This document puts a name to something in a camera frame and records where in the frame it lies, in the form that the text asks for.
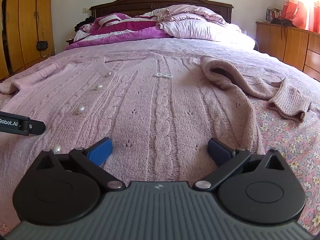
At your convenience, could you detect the magenta and white quilt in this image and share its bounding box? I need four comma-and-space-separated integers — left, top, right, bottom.
64, 12, 175, 50

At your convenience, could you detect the pink ruffled pillow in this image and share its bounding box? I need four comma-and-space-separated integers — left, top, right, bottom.
144, 4, 229, 27

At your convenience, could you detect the black bag with straps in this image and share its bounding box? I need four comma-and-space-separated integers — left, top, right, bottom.
271, 17, 297, 28

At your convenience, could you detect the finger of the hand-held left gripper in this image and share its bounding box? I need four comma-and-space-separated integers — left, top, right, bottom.
20, 119, 46, 136

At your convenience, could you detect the black handbag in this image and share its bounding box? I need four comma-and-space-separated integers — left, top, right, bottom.
35, 5, 49, 51

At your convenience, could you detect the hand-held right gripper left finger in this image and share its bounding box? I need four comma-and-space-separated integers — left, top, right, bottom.
35, 137, 126, 190

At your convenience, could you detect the row of books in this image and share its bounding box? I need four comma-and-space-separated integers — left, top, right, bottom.
266, 8, 282, 22

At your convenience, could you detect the wooden side cabinet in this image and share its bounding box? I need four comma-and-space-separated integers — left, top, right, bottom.
255, 21, 320, 82

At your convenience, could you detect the wooden wardrobe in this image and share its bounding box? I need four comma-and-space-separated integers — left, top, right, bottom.
0, 0, 56, 81

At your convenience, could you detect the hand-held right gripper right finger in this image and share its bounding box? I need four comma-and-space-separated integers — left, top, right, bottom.
194, 137, 285, 191

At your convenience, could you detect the dark wooden bed headboard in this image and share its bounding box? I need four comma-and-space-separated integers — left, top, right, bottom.
89, 0, 234, 24

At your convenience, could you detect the black clothes pile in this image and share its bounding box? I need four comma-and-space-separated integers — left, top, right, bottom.
74, 16, 94, 32

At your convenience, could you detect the floral bed sheet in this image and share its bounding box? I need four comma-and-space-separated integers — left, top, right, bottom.
246, 79, 320, 233

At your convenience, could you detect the orange and white curtain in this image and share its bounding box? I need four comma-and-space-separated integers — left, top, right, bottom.
282, 0, 320, 33

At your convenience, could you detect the pink knit cardigan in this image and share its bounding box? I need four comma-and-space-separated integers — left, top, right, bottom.
0, 52, 312, 228

